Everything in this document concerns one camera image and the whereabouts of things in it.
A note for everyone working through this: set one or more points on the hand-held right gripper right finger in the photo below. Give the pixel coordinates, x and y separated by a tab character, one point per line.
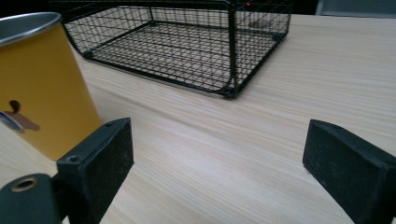
351	174

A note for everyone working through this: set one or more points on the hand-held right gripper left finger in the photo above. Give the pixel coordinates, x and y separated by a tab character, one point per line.
96	168

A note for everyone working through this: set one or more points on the yellow can with metal rim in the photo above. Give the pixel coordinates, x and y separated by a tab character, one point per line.
43	87

